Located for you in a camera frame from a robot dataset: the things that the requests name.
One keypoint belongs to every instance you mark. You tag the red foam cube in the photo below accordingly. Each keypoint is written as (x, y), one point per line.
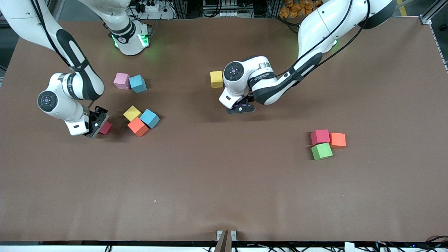
(320, 136)
(106, 128)

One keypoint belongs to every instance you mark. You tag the yellow foam cube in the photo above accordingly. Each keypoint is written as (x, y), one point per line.
(216, 79)
(132, 113)

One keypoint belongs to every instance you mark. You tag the orange foam cube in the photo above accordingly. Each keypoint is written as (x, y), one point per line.
(138, 127)
(338, 139)

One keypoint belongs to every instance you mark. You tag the green foam cube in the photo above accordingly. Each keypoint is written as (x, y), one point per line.
(322, 151)

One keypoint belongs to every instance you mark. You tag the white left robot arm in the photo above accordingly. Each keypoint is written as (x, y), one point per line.
(241, 87)

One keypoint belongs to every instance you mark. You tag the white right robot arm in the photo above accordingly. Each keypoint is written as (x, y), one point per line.
(59, 105)

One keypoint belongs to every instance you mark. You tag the light pink foam cube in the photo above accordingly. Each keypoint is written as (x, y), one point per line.
(121, 80)

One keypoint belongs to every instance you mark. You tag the blue foam cube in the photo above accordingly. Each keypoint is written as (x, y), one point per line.
(149, 118)
(137, 84)

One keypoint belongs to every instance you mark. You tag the brown table cover mat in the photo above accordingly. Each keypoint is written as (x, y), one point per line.
(224, 175)

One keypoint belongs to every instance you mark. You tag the pile of orange objects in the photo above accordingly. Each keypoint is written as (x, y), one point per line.
(294, 8)

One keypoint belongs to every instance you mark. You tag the white power strip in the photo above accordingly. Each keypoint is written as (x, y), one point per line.
(152, 6)

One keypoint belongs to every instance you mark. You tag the small white box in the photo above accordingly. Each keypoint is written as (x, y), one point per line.
(349, 247)

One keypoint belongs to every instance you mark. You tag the metal bracket with post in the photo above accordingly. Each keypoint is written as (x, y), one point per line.
(225, 243)

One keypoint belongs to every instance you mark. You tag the aluminium side rail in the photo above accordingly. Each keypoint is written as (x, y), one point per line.
(441, 52)

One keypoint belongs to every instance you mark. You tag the aluminium frame post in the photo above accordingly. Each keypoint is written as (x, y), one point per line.
(434, 10)

